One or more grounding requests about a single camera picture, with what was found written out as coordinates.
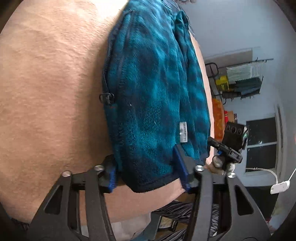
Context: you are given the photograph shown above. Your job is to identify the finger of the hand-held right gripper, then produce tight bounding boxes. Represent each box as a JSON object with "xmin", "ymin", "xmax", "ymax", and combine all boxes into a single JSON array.
[{"xmin": 208, "ymin": 137, "xmax": 243, "ymax": 174}]

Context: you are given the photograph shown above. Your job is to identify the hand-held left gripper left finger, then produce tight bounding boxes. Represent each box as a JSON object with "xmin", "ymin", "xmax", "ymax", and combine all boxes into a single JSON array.
[{"xmin": 26, "ymin": 155, "xmax": 117, "ymax": 241}]

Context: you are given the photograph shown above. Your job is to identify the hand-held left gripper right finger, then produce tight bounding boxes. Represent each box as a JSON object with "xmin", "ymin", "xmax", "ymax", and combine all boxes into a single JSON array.
[{"xmin": 173, "ymin": 144, "xmax": 272, "ymax": 241}]

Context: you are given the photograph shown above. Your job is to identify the teal plaid fleece jacket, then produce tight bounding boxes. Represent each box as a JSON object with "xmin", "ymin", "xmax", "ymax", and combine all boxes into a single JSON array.
[{"xmin": 99, "ymin": 0, "xmax": 212, "ymax": 193}]

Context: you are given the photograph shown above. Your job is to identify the dark hanging clothes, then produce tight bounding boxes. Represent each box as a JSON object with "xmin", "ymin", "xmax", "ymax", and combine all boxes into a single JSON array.
[{"xmin": 222, "ymin": 77, "xmax": 263, "ymax": 100}]

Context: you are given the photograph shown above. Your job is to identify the black clothes rack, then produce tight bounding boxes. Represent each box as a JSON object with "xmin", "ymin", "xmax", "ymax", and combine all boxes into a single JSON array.
[{"xmin": 205, "ymin": 58, "xmax": 273, "ymax": 102}]

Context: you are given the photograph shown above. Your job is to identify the red box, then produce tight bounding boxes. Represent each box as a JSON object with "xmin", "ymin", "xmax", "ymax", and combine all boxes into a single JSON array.
[{"xmin": 224, "ymin": 111, "xmax": 237, "ymax": 123}]

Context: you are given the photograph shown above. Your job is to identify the orange cloth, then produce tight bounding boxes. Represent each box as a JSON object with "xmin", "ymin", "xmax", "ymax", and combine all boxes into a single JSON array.
[{"xmin": 211, "ymin": 98, "xmax": 226, "ymax": 139}]

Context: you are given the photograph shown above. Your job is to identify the window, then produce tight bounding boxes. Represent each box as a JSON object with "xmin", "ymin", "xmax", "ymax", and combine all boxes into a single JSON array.
[{"xmin": 245, "ymin": 117, "xmax": 279, "ymax": 173}]

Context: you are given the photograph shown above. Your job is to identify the black white striped cloth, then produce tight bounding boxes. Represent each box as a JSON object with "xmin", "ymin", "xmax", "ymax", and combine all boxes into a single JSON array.
[{"xmin": 151, "ymin": 200, "xmax": 222, "ymax": 239}]

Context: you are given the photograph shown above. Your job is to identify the yellow box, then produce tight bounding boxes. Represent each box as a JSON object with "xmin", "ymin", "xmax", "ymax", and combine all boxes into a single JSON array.
[{"xmin": 215, "ymin": 75, "xmax": 230, "ymax": 91}]

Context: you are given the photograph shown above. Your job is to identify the white power strip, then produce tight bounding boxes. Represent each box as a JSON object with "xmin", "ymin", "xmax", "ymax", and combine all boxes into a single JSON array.
[{"xmin": 270, "ymin": 181, "xmax": 290, "ymax": 194}]

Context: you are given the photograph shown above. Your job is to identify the white striped towel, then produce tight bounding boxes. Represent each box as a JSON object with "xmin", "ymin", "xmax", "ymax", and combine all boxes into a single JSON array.
[{"xmin": 226, "ymin": 61, "xmax": 264, "ymax": 81}]

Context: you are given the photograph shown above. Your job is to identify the black shoe rack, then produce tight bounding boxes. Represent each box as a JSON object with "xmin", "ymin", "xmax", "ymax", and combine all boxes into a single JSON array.
[{"xmin": 205, "ymin": 62, "xmax": 228, "ymax": 105}]

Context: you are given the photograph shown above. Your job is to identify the tan blanket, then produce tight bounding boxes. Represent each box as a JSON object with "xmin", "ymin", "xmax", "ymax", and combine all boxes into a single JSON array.
[{"xmin": 0, "ymin": 0, "xmax": 222, "ymax": 234}]

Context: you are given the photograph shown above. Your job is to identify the white cable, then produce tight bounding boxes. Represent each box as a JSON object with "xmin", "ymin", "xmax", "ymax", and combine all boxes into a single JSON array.
[{"xmin": 245, "ymin": 167, "xmax": 279, "ymax": 183}]

